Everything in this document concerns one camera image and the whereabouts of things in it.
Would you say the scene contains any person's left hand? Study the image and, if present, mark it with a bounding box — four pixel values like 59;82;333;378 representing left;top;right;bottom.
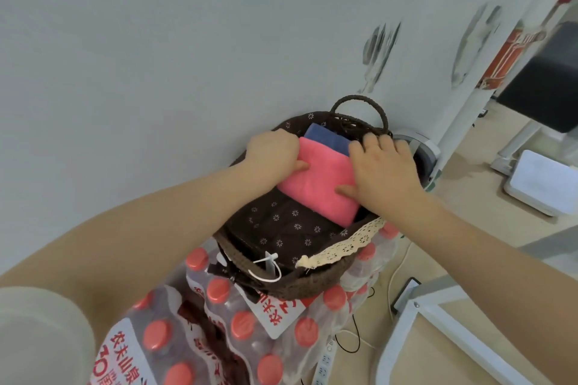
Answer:
243;129;310;191

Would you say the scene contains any pink towel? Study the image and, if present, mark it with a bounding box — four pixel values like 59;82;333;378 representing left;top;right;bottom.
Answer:
276;136;362;229

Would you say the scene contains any person's right forearm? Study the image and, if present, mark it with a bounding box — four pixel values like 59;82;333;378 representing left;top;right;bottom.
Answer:
393;192;578;385

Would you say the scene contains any stack of bottled water packs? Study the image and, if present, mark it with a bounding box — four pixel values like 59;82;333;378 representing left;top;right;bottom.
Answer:
88;222;400;385

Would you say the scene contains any white power strip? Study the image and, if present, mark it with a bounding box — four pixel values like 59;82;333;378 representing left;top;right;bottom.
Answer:
311;339;338;385

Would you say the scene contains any grey trash bin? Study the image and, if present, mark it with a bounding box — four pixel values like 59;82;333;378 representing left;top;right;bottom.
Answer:
391;129;441;187

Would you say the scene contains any white gym frame grey panel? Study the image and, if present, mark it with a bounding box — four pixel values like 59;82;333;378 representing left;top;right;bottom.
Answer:
374;224;578;385

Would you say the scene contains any white shirt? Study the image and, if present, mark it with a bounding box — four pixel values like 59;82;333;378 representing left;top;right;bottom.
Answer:
0;286;96;385

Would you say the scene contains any blue towel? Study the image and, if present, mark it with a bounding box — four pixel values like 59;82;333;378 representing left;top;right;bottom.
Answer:
303;123;358;158

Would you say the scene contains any red and white banner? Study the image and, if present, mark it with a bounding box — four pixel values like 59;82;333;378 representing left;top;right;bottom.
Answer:
476;0;578;90

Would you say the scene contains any brown wicker basket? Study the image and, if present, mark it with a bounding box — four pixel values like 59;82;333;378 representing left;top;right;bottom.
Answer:
213;94;394;301

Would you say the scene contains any person's right hand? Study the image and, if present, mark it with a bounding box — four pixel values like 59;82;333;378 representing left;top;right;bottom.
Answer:
335;132;427;218

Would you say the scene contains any white bench rack frame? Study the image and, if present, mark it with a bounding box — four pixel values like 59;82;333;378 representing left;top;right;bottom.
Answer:
429;0;578;218

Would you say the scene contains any white cable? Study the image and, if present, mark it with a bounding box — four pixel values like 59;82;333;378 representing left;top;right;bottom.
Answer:
387;240;414;322

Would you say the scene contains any person's left forearm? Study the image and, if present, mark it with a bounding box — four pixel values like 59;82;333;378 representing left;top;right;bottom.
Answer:
0;163;276;345

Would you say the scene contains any black bench pad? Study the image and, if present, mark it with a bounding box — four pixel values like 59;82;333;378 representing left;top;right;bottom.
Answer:
496;21;578;134

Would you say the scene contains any black power cable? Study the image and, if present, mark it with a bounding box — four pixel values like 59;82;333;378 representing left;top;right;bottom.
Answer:
334;288;376;354

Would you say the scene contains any white zip tie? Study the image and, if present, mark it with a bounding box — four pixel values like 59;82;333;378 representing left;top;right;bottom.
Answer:
252;251;283;284

